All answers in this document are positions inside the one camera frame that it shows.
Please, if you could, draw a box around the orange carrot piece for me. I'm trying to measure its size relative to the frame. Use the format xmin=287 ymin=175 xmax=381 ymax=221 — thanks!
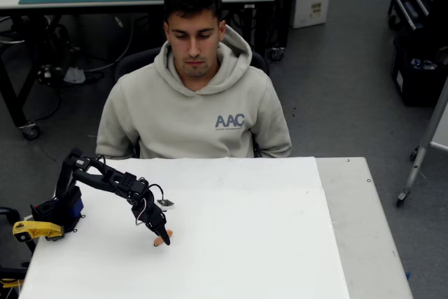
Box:
xmin=153 ymin=230 xmax=174 ymax=246

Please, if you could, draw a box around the white paper table cover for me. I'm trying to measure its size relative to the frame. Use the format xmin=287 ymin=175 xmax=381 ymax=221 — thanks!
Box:
xmin=17 ymin=156 xmax=351 ymax=299

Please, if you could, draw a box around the man in beige hoodie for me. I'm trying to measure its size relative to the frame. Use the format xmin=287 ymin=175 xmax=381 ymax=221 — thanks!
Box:
xmin=95 ymin=0 xmax=293 ymax=159

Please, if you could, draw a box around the yellow clamp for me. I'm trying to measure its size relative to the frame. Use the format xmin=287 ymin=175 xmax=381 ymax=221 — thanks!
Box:
xmin=13 ymin=221 xmax=66 ymax=243

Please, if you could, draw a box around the black and yellow tool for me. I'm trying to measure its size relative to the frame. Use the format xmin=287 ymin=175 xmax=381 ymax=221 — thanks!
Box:
xmin=0 ymin=266 xmax=29 ymax=290

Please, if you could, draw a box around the black office chair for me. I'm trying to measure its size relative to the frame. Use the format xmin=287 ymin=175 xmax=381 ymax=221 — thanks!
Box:
xmin=114 ymin=46 xmax=270 ymax=158

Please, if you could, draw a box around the white plastic bag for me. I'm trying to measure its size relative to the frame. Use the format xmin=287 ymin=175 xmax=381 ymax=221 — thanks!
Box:
xmin=63 ymin=67 xmax=87 ymax=85

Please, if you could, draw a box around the black round floor device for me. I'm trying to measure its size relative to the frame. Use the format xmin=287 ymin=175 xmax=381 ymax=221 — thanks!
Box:
xmin=36 ymin=64 xmax=57 ymax=85

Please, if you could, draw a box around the grey metal stand leg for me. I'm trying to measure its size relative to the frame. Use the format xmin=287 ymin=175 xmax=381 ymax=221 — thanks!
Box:
xmin=395 ymin=74 xmax=448 ymax=208

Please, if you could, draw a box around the black storage bin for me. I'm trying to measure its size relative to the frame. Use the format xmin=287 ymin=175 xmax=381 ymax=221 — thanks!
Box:
xmin=391 ymin=34 xmax=448 ymax=107

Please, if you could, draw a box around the black camera cable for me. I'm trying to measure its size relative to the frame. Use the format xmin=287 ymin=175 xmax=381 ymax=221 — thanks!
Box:
xmin=148 ymin=183 xmax=165 ymax=202

